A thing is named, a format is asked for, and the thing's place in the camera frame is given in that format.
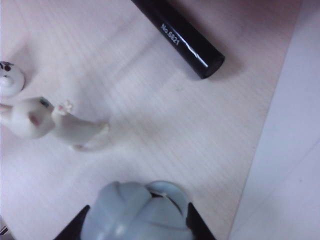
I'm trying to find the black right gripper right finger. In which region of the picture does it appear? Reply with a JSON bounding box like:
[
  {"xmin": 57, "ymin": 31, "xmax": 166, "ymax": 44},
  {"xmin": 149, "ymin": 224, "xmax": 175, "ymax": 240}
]
[{"xmin": 186, "ymin": 201, "xmax": 217, "ymax": 240}]

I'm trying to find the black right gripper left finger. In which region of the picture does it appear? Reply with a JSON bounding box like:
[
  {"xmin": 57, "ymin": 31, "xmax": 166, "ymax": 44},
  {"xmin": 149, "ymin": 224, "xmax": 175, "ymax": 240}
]
[{"xmin": 52, "ymin": 204, "xmax": 91, "ymax": 240}]

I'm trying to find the blue grey doll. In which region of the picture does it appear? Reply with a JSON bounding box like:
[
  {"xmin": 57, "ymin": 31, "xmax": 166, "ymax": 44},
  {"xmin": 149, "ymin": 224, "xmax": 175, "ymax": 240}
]
[{"xmin": 81, "ymin": 180, "xmax": 195, "ymax": 240}]

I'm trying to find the white cat doll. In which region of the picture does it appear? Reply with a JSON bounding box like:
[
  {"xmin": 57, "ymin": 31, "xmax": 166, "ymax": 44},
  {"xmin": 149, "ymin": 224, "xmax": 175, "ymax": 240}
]
[{"xmin": 0, "ymin": 97, "xmax": 110, "ymax": 152}]

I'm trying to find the white round doll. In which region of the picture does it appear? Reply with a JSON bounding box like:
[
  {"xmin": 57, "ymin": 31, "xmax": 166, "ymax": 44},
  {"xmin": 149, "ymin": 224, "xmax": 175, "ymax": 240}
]
[{"xmin": 0, "ymin": 61, "xmax": 26, "ymax": 98}]

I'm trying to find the black marker pen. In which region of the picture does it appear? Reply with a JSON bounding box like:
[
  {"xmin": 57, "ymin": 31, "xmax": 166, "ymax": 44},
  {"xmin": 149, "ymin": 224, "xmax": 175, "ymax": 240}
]
[{"xmin": 129, "ymin": 0, "xmax": 226, "ymax": 80}]

